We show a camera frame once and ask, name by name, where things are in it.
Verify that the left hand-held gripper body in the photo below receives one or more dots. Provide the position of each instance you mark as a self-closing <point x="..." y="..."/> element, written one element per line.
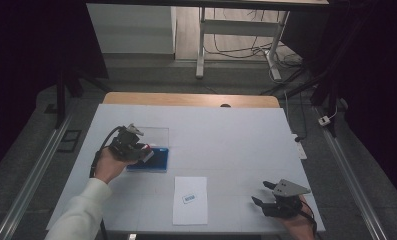
<point x="126" y="143"/>

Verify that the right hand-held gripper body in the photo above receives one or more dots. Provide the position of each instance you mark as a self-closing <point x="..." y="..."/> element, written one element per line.
<point x="286" y="200"/>

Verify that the blue ink pad case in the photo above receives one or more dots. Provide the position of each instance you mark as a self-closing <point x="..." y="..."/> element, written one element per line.
<point x="159" y="160"/>

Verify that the person's left hand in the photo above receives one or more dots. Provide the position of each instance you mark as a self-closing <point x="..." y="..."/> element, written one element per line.
<point x="109" y="166"/>

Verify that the person's right hand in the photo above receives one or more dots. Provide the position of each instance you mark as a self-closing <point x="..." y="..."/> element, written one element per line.
<point x="299" y="226"/>

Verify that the white table cover board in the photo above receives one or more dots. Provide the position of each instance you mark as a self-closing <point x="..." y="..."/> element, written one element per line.
<point x="219" y="146"/>

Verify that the wooden table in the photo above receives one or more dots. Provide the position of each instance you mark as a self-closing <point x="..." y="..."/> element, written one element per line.
<point x="186" y="99"/>

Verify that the white paper sheet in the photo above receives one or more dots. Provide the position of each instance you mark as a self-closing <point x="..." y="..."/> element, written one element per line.
<point x="190" y="213"/>

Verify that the metal table clamp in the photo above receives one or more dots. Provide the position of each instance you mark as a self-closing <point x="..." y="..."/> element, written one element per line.
<point x="132" y="237"/>

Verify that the small white power adapter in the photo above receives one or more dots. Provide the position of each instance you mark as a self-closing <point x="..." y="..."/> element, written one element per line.
<point x="324" y="120"/>

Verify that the black tripod legs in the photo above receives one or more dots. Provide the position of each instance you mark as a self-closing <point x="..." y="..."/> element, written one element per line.
<point x="319" y="86"/>

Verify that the white cabinet panel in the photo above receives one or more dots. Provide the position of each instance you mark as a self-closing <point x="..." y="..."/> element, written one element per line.
<point x="132" y="30"/>

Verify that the black floor frame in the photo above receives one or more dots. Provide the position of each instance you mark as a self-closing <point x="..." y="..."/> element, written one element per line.
<point x="69" y="141"/>

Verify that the aluminium floor rail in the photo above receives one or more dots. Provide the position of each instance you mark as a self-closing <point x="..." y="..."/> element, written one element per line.
<point x="352" y="180"/>
<point x="32" y="180"/>

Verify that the black stand post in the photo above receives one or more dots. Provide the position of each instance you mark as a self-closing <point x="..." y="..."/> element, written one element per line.
<point x="60" y="100"/>

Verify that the white desk frame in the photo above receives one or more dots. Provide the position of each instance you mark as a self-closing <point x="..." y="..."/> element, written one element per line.
<point x="236" y="27"/>

